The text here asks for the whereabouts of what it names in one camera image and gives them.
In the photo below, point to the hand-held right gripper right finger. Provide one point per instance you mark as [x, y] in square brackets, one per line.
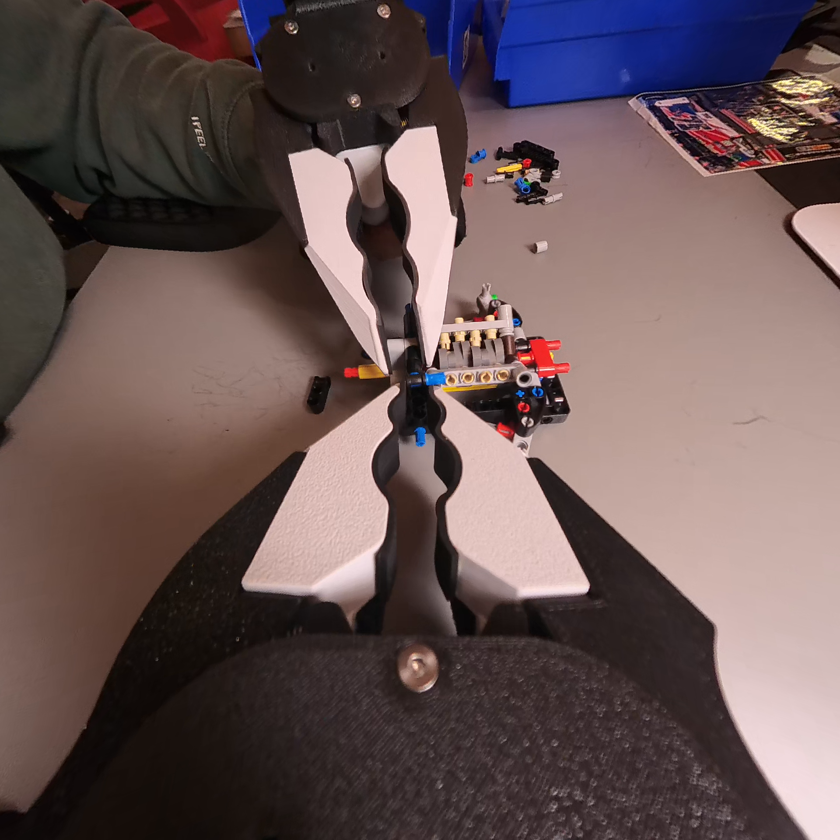
[518, 518]

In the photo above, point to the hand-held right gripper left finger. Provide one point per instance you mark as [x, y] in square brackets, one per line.
[315, 518]

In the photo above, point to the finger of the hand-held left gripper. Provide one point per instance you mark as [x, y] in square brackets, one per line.
[328, 223]
[430, 216]

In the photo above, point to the black lego beam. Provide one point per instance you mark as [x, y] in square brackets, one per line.
[318, 395]
[418, 407]

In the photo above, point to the multicoloured lego engine model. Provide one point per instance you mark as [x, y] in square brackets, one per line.
[492, 374]

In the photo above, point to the person's left forearm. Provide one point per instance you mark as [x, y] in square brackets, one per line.
[118, 98]

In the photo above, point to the pile of loose lego pieces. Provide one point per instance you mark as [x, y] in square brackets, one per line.
[528, 164]

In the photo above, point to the small blue storage bin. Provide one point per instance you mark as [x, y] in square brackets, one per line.
[463, 33]

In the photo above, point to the black padded armrest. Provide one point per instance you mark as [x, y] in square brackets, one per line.
[170, 226]

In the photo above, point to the red plastic container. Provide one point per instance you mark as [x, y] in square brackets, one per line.
[177, 26]

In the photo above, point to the large blue storage bin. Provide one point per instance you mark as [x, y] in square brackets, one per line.
[623, 59]

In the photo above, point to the printed instruction booklet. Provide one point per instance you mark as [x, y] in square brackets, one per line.
[735, 124]

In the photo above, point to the black desk mat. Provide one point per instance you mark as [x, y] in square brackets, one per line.
[807, 187]

